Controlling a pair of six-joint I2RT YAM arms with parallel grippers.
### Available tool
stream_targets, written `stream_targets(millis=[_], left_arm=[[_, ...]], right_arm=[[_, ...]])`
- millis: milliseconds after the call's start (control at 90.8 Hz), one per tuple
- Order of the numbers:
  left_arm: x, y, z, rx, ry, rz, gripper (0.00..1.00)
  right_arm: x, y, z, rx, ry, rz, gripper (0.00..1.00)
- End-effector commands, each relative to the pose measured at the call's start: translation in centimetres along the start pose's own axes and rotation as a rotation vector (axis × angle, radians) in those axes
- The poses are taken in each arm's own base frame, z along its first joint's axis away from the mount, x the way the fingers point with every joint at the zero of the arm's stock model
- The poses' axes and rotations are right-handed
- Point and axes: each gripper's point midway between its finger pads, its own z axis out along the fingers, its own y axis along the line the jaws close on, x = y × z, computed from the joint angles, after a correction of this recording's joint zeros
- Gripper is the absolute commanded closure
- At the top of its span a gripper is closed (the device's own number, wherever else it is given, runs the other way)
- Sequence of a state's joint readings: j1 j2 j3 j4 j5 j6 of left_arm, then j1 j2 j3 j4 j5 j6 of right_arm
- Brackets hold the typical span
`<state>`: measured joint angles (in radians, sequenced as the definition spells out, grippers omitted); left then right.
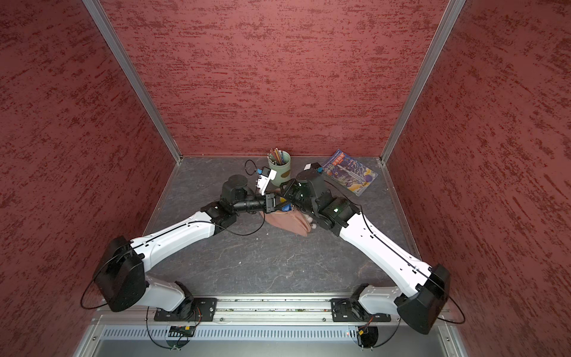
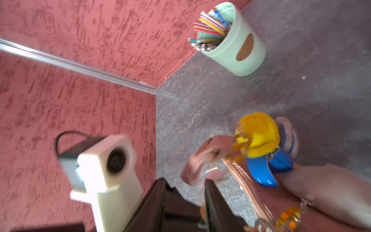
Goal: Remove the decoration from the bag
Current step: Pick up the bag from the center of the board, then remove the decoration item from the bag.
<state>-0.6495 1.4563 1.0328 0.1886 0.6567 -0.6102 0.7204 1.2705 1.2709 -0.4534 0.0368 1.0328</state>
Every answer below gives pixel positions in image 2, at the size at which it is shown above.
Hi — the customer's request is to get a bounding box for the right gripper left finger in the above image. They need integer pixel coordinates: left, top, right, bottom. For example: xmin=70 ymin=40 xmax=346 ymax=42
xmin=124 ymin=178 xmax=171 ymax=232

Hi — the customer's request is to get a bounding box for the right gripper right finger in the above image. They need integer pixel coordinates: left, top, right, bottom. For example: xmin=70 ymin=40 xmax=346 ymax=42
xmin=204 ymin=179 xmax=245 ymax=232

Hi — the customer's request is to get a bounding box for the yellow blue plush charm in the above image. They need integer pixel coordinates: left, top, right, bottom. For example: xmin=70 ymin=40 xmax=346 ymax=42
xmin=233 ymin=112 xmax=299 ymax=187

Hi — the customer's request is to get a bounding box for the mint green pencil cup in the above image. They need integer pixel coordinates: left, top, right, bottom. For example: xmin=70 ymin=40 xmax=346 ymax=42
xmin=202 ymin=2 xmax=266 ymax=76

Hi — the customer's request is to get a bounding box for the coloured pencils bundle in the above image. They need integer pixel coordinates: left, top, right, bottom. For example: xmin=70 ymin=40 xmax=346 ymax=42
xmin=188 ymin=8 xmax=231 ymax=52

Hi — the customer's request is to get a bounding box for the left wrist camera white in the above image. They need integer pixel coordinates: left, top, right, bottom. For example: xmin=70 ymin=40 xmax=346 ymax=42
xmin=54 ymin=130 xmax=144 ymax=232

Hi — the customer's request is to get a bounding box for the left corner aluminium post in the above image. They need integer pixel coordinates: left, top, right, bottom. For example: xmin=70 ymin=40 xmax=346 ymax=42
xmin=0 ymin=37 xmax=174 ymax=99

